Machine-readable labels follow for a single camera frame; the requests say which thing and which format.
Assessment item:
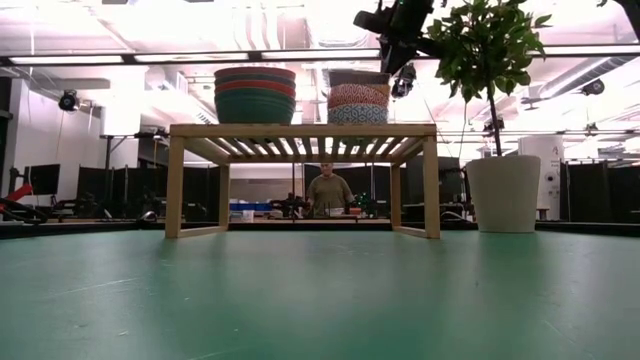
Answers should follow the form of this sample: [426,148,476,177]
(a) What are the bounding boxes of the yellow bowl blue patterned outside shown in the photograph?
[327,103,390,126]

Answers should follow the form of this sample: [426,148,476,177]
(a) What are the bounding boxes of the black aluminium table frame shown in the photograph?
[0,219,640,239]

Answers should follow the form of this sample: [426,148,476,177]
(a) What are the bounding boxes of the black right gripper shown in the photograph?
[378,0,442,99]

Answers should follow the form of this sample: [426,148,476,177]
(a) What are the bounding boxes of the white round column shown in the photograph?
[517,134,567,221]

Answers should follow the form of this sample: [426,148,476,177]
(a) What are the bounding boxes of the green table mat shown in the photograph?
[0,228,640,360]

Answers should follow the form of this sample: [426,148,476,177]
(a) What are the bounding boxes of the striped bowl red patterned outside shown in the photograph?
[327,83,391,110]

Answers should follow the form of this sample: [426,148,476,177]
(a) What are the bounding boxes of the dark wall monitor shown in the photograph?
[24,163,62,197]

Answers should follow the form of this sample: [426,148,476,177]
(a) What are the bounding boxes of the wooden slatted shelf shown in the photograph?
[164,123,442,240]

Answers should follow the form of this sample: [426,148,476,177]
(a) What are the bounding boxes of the large green bowl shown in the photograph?
[214,92,296,125]

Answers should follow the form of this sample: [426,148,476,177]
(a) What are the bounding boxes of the white plant pot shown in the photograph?
[465,154,542,234]

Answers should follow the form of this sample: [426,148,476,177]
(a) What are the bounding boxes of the black ceiling spotlight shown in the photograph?
[57,89,82,113]
[580,78,607,98]

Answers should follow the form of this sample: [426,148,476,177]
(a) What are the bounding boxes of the blue storage bins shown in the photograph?
[229,201,274,213]

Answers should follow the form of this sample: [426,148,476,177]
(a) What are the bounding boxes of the black partition screen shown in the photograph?
[74,164,221,221]

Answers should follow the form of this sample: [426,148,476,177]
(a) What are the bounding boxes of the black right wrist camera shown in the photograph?
[353,8,394,36]

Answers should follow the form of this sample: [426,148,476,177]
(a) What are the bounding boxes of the large pink bowl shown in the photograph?
[213,66,297,80]

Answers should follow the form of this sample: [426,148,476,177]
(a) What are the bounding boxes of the green leafy plant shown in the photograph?
[427,0,554,157]

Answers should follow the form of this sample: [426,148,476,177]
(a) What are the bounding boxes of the red tube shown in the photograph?
[0,183,34,212]

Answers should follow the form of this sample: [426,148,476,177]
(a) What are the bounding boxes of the standing person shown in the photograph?
[304,162,357,219]

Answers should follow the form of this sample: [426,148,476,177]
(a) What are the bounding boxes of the large red bowl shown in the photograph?
[214,79,297,100]

